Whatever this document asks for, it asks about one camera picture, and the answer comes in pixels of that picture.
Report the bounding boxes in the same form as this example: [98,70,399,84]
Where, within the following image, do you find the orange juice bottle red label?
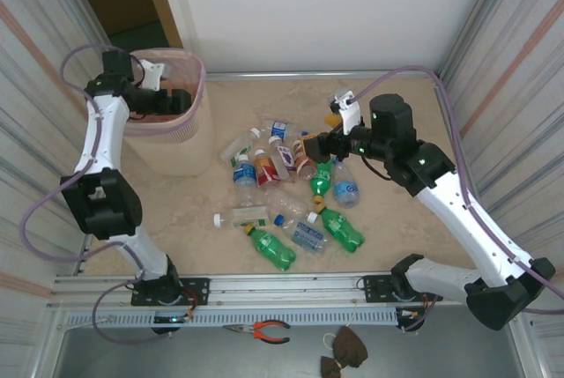
[252,148,284,189]

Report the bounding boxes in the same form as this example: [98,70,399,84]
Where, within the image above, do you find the orange handled pliers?
[222,319,292,345]

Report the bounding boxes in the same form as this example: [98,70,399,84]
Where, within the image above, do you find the white string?
[323,300,359,351]

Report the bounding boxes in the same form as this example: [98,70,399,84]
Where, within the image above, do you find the clear bottle blue label white cap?
[231,153,261,208]

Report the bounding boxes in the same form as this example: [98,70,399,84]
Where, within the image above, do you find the aluminium rear frame rail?
[204,70,442,84]

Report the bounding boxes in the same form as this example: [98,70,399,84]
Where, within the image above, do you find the crushed clear bottle white cap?
[263,189,319,226]

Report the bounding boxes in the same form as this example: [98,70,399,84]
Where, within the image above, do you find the bottle purple grape label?
[266,135,299,184]

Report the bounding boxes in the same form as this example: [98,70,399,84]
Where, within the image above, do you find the grey slotted cable duct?
[63,307,400,329]

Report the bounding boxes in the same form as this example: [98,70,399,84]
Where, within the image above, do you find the clear bottle green leaf label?
[212,204,271,230]
[219,127,262,163]

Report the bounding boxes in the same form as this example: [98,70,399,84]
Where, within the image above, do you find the green plastic bottle yellow cap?
[243,224,299,273]
[308,158,337,205]
[314,204,367,255]

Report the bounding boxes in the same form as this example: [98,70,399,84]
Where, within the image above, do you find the aluminium front frame rail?
[47,272,475,311]

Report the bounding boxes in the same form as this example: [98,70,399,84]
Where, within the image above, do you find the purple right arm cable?
[350,64,564,333]

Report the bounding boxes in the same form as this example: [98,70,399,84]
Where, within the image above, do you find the bottle brown label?
[290,137,319,182]

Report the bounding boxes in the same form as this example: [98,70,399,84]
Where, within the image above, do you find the beige plastic bin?
[118,48,217,177]

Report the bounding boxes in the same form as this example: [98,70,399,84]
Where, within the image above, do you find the clear bottle blue round label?
[330,158,360,211]

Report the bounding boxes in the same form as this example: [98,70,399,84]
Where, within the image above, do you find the aluminium side frame rail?
[434,72,486,220]
[74,232,96,276]

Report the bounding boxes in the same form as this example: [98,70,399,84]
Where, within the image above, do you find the clear bottle small blue label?
[263,118,306,140]

